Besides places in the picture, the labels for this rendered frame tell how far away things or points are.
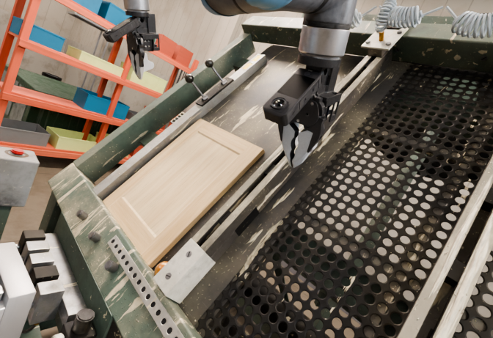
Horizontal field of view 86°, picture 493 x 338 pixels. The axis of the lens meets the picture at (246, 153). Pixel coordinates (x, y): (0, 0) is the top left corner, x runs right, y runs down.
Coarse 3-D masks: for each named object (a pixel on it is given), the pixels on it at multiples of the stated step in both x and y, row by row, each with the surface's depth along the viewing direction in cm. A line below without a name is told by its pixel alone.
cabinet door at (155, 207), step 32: (192, 128) 109; (160, 160) 101; (192, 160) 96; (224, 160) 91; (256, 160) 88; (128, 192) 95; (160, 192) 90; (192, 192) 86; (224, 192) 83; (128, 224) 84; (160, 224) 81; (192, 224) 78; (160, 256) 74
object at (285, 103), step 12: (300, 72) 45; (312, 72) 44; (288, 84) 43; (300, 84) 43; (312, 84) 42; (276, 96) 42; (288, 96) 42; (300, 96) 41; (312, 96) 44; (264, 108) 41; (276, 108) 40; (288, 108) 40; (300, 108) 42; (276, 120) 41; (288, 120) 41
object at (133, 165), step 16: (256, 64) 126; (240, 80) 123; (224, 96) 120; (192, 112) 113; (176, 128) 109; (160, 144) 106; (128, 160) 104; (144, 160) 104; (112, 176) 100; (128, 176) 102; (96, 192) 97; (112, 192) 100
